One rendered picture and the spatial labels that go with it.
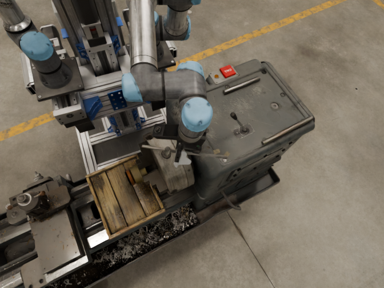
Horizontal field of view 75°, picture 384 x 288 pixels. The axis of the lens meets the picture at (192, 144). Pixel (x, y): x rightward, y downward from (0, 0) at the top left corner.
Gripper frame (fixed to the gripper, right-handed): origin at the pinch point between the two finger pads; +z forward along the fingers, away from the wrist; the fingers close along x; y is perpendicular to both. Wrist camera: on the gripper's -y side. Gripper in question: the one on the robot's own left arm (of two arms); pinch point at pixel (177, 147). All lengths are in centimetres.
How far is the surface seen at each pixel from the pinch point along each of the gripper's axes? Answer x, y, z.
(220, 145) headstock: 6.8, 18.3, 9.2
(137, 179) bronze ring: -11.0, -14.3, 25.1
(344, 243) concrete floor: -25, 160, 118
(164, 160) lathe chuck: -3.1, -3.9, 12.7
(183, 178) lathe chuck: -8.3, 5.5, 18.0
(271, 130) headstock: 17.9, 40.5, 8.6
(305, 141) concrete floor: 68, 134, 134
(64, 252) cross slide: -46, -40, 36
